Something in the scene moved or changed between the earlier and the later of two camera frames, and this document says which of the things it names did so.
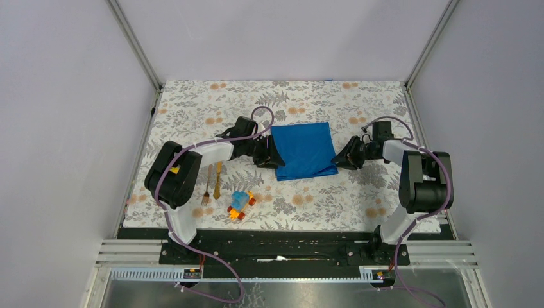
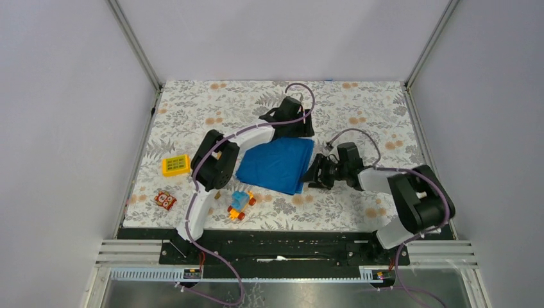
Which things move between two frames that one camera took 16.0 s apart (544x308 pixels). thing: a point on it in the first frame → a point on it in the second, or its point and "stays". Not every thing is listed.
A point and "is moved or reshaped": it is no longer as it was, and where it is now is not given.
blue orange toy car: (240, 200) stays
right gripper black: (347, 157) → (312, 173)
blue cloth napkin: (306, 149) is moved or reshaped
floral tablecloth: (238, 194) stays
